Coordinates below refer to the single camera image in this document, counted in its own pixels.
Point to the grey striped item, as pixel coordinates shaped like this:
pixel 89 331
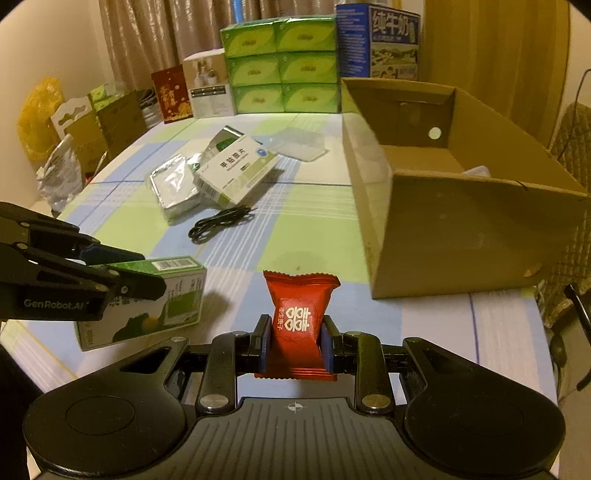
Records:
pixel 150 108

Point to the stack of green tissue packs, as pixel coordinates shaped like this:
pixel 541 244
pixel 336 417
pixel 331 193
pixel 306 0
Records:
pixel 281 69

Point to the red candy packet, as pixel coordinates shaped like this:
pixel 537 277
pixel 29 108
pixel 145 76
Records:
pixel 295 318

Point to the white product box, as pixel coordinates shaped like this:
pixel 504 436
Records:
pixel 210 92

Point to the yellow plastic bag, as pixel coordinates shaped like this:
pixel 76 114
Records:
pixel 39 115

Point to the red gift box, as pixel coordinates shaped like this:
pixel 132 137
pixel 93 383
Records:
pixel 173 97

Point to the clear plastic container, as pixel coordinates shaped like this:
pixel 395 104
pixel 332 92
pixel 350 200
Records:
pixel 298 145

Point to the small green white box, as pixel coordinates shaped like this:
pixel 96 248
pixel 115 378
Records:
pixel 100 96

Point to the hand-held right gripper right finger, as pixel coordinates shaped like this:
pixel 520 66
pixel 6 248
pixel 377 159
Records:
pixel 328 346

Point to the crumpled silver foil bag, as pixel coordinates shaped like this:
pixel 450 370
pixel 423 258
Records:
pixel 62 180

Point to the silver foil pouch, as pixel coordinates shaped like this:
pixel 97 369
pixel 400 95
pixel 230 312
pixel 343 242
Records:
pixel 173 189

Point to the blue milk carton case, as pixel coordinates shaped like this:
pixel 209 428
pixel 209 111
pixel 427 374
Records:
pixel 392 41

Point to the green and white carton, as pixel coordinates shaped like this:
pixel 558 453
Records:
pixel 182 302

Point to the plain brown carton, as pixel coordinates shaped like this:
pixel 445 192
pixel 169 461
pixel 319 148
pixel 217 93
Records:
pixel 122 120

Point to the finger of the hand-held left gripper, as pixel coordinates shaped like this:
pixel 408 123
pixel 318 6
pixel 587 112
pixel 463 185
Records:
pixel 113 255
pixel 138 286

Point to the brown cardboard box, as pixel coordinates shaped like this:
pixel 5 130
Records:
pixel 461 230

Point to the white medicine box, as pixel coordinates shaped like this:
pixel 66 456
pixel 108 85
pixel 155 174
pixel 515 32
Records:
pixel 235 170

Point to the beige curtain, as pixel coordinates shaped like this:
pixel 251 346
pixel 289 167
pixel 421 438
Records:
pixel 152 32

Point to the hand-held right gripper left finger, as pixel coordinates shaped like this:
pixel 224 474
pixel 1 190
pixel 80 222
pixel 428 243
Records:
pixel 263 346

